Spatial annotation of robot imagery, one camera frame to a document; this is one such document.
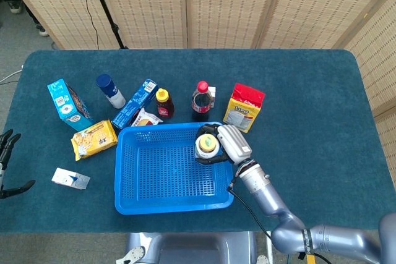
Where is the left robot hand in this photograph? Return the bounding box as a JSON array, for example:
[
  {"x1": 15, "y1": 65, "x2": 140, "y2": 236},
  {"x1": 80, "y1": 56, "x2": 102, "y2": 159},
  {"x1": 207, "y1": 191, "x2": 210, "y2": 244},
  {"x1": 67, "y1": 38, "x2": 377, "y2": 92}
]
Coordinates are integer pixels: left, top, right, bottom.
[{"x1": 0, "y1": 129, "x2": 37, "y2": 200}]

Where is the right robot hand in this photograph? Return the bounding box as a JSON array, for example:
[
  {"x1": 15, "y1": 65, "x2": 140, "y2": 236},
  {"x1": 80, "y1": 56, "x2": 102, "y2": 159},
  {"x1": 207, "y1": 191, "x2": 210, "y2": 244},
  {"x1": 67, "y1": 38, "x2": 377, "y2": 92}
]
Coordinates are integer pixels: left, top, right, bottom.
[{"x1": 194, "y1": 123, "x2": 252, "y2": 166}]

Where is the white yellow-capped bottle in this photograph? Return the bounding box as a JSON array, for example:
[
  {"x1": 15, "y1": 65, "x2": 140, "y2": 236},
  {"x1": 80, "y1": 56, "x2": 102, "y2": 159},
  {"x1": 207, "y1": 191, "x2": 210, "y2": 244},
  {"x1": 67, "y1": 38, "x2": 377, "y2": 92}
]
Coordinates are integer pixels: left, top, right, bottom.
[{"x1": 194, "y1": 133, "x2": 221, "y2": 160}]

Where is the teal cereal box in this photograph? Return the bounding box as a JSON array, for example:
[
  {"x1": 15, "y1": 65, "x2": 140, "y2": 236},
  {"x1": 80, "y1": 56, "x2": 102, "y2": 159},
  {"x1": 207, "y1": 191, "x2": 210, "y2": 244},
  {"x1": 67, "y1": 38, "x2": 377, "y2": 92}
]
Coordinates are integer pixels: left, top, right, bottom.
[{"x1": 46, "y1": 79, "x2": 95, "y2": 132}]

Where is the yellow cracker packet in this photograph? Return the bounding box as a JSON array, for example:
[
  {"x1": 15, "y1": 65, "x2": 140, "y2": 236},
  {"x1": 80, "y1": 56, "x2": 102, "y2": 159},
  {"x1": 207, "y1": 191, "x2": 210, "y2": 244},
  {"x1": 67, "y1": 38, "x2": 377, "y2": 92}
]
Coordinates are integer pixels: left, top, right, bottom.
[{"x1": 71, "y1": 119, "x2": 119, "y2": 162}]

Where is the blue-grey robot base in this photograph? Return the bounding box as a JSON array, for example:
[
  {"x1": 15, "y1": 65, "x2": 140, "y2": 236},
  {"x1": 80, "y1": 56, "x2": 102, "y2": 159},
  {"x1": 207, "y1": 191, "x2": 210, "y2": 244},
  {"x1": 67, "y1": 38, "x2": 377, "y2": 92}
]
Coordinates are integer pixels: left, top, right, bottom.
[{"x1": 116, "y1": 231, "x2": 270, "y2": 264}]

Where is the blue plastic basket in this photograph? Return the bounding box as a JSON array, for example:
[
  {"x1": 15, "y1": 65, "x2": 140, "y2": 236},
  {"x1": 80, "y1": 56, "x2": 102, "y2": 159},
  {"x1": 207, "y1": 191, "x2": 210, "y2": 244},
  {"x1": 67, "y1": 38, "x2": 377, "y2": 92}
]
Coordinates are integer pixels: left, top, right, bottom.
[{"x1": 113, "y1": 121, "x2": 235, "y2": 216}]

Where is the yellow red snack bag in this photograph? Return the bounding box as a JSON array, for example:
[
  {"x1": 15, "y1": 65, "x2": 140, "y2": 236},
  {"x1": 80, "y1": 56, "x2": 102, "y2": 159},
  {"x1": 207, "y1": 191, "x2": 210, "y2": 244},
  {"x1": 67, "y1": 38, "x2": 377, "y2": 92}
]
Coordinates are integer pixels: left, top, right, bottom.
[{"x1": 222, "y1": 83, "x2": 266, "y2": 134}]

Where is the cola bottle red cap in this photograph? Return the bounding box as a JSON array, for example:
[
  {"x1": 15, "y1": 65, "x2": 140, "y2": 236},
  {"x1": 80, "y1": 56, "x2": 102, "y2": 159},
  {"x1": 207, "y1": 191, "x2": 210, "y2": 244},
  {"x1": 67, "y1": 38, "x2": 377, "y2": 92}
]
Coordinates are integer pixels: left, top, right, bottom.
[{"x1": 191, "y1": 80, "x2": 215, "y2": 122}]

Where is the small white red carton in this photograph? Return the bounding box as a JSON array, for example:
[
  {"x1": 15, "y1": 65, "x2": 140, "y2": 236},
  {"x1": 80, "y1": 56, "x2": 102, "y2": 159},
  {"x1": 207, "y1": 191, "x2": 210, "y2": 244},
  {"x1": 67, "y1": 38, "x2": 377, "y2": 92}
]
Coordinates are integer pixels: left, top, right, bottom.
[{"x1": 207, "y1": 86, "x2": 217, "y2": 107}]

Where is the blue table cloth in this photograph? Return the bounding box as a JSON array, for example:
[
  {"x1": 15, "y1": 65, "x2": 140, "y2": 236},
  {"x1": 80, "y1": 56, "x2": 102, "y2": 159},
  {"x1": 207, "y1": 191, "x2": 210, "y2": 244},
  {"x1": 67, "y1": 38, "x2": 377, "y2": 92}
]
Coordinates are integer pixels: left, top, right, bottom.
[{"x1": 0, "y1": 48, "x2": 396, "y2": 234}]

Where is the honey bottle yellow cap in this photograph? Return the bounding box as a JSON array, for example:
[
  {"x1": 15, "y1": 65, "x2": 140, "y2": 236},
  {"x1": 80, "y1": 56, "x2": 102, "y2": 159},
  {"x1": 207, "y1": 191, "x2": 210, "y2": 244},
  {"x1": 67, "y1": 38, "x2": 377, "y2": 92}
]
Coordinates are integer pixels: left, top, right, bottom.
[{"x1": 155, "y1": 88, "x2": 175, "y2": 119}]

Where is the small white red packet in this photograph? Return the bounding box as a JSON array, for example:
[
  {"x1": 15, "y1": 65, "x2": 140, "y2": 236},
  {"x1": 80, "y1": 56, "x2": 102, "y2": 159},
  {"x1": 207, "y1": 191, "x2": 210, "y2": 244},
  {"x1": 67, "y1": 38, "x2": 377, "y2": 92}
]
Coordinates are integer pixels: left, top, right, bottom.
[{"x1": 131, "y1": 108, "x2": 164, "y2": 127}]

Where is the white floor pole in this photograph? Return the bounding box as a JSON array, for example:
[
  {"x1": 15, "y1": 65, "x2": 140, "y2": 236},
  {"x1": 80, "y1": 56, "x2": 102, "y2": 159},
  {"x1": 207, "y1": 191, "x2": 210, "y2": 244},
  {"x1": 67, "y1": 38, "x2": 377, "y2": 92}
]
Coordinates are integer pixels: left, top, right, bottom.
[{"x1": 265, "y1": 231, "x2": 274, "y2": 264}]

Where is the long blue box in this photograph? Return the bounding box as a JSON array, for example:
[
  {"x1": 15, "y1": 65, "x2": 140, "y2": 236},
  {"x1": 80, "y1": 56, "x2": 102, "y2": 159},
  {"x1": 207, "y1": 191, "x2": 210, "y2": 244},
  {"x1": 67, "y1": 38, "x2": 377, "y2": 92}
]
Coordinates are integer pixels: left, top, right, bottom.
[{"x1": 111, "y1": 79, "x2": 159, "y2": 131}]

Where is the white bottle blue cap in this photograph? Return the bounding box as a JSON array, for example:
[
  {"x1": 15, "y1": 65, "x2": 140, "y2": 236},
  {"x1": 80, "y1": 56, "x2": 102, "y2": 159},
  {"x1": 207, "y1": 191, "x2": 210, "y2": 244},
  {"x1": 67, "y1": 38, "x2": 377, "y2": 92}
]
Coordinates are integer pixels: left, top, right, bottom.
[{"x1": 95, "y1": 74, "x2": 126, "y2": 109}]

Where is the dark shoe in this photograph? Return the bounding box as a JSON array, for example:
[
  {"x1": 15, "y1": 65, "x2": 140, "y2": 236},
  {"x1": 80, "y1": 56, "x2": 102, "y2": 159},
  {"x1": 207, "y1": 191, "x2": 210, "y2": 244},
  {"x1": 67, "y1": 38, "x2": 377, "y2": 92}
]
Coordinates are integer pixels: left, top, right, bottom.
[{"x1": 7, "y1": 0, "x2": 24, "y2": 15}]

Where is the bamboo folding screen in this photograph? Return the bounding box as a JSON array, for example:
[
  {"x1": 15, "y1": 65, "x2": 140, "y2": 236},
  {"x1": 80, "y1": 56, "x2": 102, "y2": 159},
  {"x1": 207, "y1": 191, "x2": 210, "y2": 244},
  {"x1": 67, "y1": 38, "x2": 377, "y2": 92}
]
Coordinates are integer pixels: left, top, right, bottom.
[{"x1": 0, "y1": 0, "x2": 396, "y2": 168}]

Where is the black tripod stand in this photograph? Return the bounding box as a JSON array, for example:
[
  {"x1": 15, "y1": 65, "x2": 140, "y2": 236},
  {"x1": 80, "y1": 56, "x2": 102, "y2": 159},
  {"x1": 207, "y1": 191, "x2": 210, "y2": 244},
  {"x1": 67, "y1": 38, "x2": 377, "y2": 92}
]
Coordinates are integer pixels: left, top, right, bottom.
[{"x1": 85, "y1": 0, "x2": 129, "y2": 49}]

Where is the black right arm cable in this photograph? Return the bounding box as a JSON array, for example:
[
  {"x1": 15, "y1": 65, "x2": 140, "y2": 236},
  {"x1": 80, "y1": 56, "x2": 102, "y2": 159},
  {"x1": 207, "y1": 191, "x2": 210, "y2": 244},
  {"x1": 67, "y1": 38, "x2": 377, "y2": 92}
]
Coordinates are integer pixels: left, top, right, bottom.
[{"x1": 226, "y1": 180, "x2": 273, "y2": 241}]

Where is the white floor cable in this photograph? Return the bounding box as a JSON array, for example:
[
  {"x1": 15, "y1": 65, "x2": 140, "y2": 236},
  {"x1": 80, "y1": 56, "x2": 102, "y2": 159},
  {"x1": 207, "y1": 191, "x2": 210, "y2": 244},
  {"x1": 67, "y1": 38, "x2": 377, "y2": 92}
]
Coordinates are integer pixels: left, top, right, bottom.
[{"x1": 0, "y1": 64, "x2": 25, "y2": 85}]

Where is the thin black hanging cable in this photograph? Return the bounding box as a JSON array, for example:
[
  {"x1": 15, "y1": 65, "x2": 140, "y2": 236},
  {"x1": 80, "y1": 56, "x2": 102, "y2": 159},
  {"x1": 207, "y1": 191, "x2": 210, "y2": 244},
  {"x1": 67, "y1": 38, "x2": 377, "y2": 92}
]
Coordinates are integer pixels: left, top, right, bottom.
[{"x1": 73, "y1": 0, "x2": 100, "y2": 50}]

